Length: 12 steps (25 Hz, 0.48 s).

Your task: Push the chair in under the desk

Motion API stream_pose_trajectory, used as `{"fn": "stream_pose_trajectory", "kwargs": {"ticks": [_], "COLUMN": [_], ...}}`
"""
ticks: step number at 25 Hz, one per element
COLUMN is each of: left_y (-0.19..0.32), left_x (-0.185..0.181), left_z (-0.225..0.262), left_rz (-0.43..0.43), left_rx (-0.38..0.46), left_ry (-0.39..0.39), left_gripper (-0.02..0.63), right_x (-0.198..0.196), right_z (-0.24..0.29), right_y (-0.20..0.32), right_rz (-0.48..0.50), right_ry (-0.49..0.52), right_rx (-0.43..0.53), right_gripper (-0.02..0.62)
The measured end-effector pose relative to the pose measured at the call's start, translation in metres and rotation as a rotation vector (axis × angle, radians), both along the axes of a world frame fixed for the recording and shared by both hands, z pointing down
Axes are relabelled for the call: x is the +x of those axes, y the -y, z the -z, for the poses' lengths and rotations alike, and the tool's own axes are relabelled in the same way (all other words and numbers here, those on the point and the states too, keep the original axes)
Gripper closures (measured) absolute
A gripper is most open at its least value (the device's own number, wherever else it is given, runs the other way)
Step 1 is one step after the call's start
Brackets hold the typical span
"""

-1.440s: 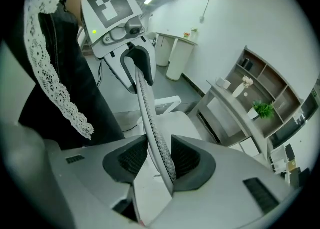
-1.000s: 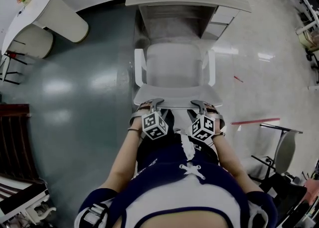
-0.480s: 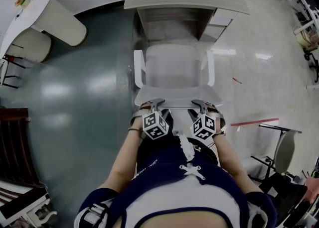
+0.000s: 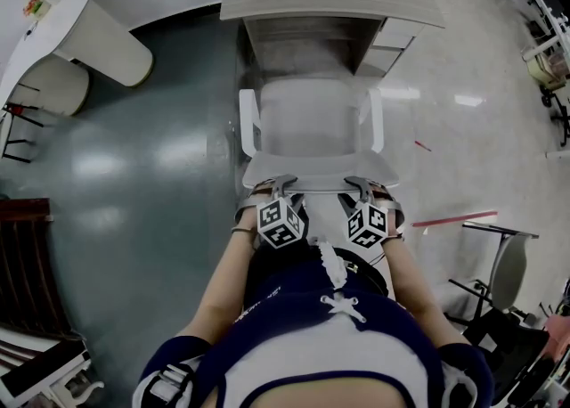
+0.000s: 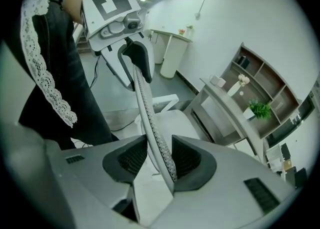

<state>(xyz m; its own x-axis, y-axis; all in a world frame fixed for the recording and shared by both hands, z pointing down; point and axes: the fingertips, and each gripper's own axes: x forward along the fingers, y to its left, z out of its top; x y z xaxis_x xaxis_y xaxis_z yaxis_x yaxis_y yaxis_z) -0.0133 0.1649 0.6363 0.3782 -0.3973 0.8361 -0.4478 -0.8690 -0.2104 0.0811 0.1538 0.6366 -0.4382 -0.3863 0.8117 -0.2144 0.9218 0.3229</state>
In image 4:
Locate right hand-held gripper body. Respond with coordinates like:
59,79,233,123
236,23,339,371
346,199,405,250

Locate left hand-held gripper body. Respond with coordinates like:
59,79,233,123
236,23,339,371
234,194,309,250

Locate white chair with grey mesh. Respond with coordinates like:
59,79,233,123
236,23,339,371
238,76,402,260

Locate person's left forearm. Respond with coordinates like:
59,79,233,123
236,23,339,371
175,214,259,345

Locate person's right forearm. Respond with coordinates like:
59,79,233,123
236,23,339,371
385,230,471,347

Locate black mesh office chair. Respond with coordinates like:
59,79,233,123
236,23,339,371
462,312,563,408

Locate person's black trousers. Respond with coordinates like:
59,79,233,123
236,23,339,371
242,236,393,309

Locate long red floor strip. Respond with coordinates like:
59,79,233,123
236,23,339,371
410,208,500,229

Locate person's navy white top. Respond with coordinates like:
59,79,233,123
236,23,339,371
132,241,496,408

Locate cream bin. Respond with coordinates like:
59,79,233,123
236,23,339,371
525,46,567,87

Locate white work table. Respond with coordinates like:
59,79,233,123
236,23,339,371
478,0,570,60

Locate dark wooden slatted bench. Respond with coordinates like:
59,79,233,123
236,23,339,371
0,198,86,341

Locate black white metal rack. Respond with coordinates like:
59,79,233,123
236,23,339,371
0,325,106,408

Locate white curved table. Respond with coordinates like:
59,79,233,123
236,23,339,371
0,0,155,118

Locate red flowers in box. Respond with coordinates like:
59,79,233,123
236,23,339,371
21,0,48,20

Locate grey chair with black frame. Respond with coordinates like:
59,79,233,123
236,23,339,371
446,220,542,327

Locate black shoulder strap with buckle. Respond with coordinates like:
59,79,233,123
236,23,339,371
141,361,198,408

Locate black metal frame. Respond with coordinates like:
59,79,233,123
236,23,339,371
0,101,45,165

